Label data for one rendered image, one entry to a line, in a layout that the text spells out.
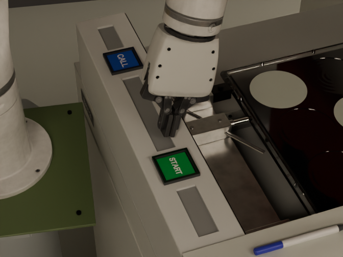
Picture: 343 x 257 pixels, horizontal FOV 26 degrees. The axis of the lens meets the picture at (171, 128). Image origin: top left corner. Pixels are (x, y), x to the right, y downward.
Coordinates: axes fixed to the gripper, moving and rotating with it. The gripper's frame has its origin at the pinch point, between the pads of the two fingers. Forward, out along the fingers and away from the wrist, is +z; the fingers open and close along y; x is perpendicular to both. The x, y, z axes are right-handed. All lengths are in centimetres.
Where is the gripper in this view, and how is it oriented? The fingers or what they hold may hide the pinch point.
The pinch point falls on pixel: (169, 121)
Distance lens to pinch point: 113.0
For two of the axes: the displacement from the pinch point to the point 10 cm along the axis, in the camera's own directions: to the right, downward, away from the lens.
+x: 2.9, 5.2, -8.1
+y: -9.4, -0.2, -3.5
